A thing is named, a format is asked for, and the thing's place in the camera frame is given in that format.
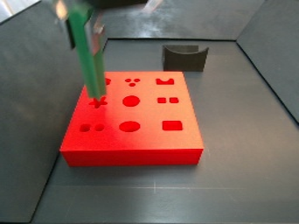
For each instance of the metal gripper finger with black pad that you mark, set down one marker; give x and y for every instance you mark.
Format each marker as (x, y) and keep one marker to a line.
(60, 11)

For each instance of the metal gripper finger with bolt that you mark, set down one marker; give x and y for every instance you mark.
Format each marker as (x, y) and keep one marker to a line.
(98, 38)

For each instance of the green star-profile bar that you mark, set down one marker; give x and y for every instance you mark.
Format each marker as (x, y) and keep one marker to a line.
(94, 77)

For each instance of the black curved fixture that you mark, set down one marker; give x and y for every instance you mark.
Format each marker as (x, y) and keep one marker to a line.
(186, 58)

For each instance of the red shape-sorter box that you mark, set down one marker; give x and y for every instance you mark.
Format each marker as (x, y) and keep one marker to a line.
(141, 125)

